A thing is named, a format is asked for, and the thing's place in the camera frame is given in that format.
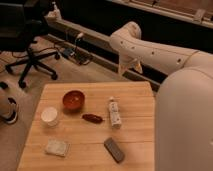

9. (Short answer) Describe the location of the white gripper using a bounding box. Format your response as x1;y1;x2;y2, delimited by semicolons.
118;53;143;75

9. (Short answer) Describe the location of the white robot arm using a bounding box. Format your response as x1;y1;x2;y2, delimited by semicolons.
109;22;213;171

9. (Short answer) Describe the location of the white tube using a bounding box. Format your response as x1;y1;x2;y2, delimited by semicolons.
108;97;122;129

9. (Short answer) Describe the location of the red wooden bowl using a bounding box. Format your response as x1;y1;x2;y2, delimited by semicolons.
62;90;85;112

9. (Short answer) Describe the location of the grey remote control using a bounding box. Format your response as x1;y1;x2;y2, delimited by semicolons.
104;138;125;163

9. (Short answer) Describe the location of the white spray bottle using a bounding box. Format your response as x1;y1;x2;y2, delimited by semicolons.
47;2;62;19

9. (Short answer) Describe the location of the white paper cup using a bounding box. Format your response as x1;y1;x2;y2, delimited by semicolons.
41;107;59;127

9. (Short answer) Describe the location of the beige sponge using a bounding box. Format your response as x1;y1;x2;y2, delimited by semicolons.
45;139;69;157

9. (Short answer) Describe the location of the black office chair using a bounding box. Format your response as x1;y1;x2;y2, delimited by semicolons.
0;0;60;88

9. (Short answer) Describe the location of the black white sneaker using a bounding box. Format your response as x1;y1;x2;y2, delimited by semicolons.
0;97;18;124

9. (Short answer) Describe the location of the power strip with cables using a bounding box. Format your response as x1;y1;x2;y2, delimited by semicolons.
61;32;93;65

